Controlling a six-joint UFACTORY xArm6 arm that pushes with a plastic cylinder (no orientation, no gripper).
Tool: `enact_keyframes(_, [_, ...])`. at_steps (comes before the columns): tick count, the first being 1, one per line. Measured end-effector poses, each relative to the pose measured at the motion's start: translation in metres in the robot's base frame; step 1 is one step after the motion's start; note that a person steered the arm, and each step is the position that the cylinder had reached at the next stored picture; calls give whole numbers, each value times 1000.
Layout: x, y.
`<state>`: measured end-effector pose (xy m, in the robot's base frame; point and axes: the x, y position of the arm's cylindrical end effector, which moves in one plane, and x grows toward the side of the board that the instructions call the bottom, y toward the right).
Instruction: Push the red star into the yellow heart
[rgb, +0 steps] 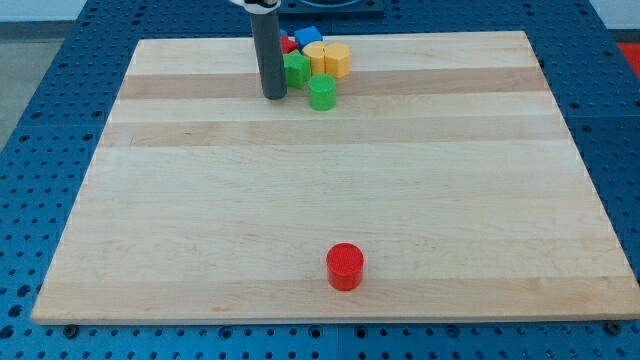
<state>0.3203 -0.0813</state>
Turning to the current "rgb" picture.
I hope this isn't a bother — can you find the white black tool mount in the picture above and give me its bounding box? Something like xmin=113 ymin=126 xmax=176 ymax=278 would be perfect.
xmin=230 ymin=0 xmax=281 ymax=14

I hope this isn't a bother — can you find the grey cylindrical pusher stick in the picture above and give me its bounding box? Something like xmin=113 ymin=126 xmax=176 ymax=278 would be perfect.
xmin=250 ymin=10 xmax=287 ymax=100

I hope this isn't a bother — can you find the red star block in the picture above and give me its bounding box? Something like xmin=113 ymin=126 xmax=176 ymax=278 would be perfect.
xmin=280 ymin=35 xmax=298 ymax=54

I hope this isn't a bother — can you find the green star block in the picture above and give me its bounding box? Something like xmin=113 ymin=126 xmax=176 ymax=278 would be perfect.
xmin=283 ymin=50 xmax=311 ymax=89

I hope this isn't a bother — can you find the yellow heart block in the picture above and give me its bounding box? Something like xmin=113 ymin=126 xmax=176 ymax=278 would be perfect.
xmin=302 ymin=41 xmax=326 ymax=75

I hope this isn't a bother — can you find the blue cube block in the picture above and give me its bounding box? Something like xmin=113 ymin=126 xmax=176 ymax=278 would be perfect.
xmin=294 ymin=26 xmax=323 ymax=50

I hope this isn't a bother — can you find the yellow hexagon block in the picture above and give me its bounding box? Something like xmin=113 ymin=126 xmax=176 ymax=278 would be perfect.
xmin=324 ymin=43 xmax=351 ymax=78

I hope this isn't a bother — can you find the green cylinder block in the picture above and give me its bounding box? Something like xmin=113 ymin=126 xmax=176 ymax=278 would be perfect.
xmin=308 ymin=74 xmax=336 ymax=111

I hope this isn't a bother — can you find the wooden board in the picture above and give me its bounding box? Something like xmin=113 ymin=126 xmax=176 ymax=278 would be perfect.
xmin=31 ymin=31 xmax=639 ymax=325

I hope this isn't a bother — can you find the red cylinder block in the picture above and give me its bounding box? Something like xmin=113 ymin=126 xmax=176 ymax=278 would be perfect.
xmin=326 ymin=243 xmax=365 ymax=291

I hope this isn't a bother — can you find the blue perforated table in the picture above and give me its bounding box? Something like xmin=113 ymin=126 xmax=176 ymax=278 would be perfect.
xmin=1 ymin=0 xmax=639 ymax=359

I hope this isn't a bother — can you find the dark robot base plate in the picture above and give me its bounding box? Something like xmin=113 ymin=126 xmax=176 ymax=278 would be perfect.
xmin=280 ymin=0 xmax=385 ymax=15

